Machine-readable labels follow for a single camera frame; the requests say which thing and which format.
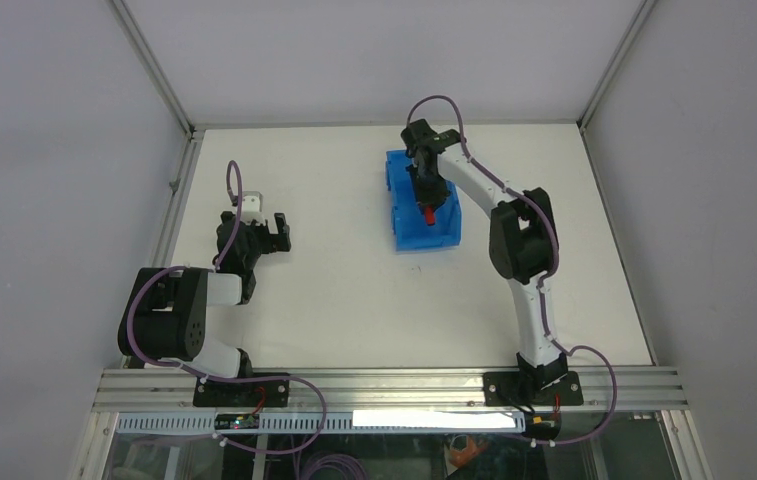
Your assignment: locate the blue plastic storage bin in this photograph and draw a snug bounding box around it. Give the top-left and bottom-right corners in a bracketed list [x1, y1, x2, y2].
[385, 150, 462, 252]

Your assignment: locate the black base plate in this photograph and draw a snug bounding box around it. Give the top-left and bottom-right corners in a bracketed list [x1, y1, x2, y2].
[192, 375, 290, 409]
[482, 370, 584, 408]

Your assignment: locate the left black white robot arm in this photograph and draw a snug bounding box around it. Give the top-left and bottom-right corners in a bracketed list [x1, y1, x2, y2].
[117, 211, 292, 406]

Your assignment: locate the coiled purple cable below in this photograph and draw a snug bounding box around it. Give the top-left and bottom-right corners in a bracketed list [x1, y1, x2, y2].
[298, 454, 369, 480]

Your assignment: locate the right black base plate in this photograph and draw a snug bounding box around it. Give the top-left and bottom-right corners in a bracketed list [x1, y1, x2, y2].
[482, 370, 584, 408]

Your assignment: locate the orange object under table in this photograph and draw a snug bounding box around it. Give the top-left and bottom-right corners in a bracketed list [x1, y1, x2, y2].
[445, 434, 489, 469]

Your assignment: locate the aluminium front rail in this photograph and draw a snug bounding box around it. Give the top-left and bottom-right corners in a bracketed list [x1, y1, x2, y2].
[92, 366, 689, 413]

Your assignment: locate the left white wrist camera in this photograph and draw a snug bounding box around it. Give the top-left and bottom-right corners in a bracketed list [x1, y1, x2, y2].
[240, 191, 267, 225]

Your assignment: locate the white slotted cable duct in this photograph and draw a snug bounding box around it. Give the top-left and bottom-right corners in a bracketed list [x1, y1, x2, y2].
[116, 410, 525, 436]

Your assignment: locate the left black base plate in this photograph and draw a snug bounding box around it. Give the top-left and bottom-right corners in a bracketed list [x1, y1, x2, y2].
[192, 375, 290, 409]

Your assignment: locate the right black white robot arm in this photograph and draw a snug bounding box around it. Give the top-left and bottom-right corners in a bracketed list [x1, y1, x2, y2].
[401, 119, 568, 405]

